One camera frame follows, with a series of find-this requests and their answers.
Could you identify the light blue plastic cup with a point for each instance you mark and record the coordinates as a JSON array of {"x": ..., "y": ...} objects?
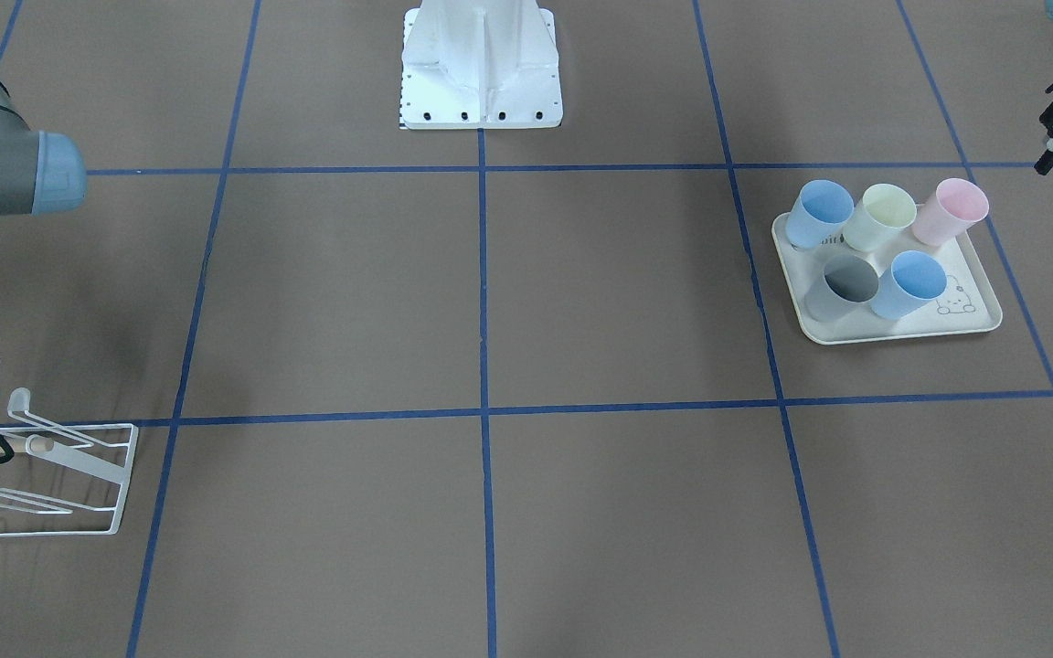
[{"x": 820, "y": 211}]

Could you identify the pink plastic cup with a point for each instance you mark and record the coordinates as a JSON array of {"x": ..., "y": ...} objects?
[{"x": 953, "y": 208}]

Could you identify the cream plastic cup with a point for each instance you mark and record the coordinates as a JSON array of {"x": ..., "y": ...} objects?
[{"x": 881, "y": 214}]

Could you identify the grey plastic cup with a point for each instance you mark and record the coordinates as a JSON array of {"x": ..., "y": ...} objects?
[{"x": 846, "y": 283}]

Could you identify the white cup drying rack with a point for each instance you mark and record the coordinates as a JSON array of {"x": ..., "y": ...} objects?
[{"x": 64, "y": 479}]

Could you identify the cream plastic tray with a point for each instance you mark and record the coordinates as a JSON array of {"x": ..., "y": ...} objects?
[{"x": 967, "y": 306}]

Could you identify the white camera mast base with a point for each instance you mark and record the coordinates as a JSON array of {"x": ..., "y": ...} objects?
[{"x": 480, "y": 65}]

